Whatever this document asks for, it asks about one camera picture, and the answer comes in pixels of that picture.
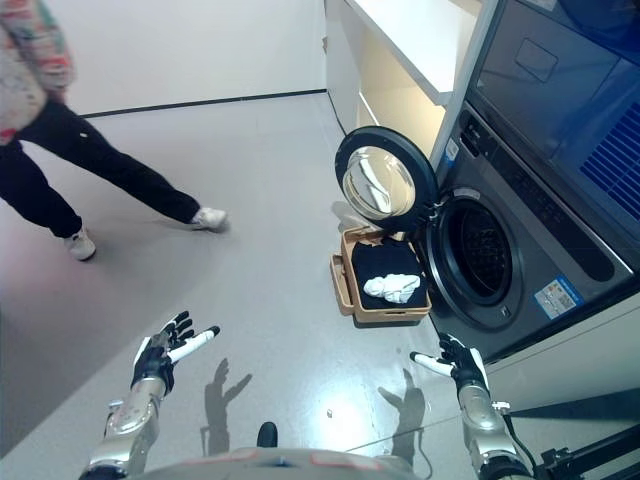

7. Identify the blue energy label sticker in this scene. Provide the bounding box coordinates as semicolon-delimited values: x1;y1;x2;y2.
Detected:
533;277;585;321

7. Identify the dark stacked dryer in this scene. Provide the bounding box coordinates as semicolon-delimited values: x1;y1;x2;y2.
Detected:
467;0;640;221

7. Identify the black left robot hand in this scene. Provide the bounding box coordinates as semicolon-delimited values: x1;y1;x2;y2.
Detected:
130;310;221;396

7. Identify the woven wicker laundry basket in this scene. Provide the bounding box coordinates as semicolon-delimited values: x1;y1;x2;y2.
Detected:
329;225;434;327

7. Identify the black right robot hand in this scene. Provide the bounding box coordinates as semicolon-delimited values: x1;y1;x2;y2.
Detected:
409;333;489;396

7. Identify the grey front-load washing machine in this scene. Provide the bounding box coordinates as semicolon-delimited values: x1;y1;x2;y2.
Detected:
424;99;636;366

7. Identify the round washing machine door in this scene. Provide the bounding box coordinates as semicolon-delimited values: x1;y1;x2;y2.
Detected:
334;124;442;234

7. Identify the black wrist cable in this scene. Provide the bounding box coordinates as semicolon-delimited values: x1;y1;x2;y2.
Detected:
492;399;539;464

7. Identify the black left robot foot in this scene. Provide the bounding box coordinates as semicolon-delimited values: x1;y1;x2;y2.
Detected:
256;421;279;450

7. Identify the white cabinet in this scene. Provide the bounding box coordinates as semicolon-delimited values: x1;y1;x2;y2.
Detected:
323;0;501;166

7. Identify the black garment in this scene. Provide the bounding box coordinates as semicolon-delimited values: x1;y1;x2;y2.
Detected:
351;238;429;311

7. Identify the white cloth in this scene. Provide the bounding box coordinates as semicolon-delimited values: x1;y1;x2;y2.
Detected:
363;273;424;305

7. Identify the grey robot torso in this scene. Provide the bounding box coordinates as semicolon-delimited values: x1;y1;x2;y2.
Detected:
144;447;416;480

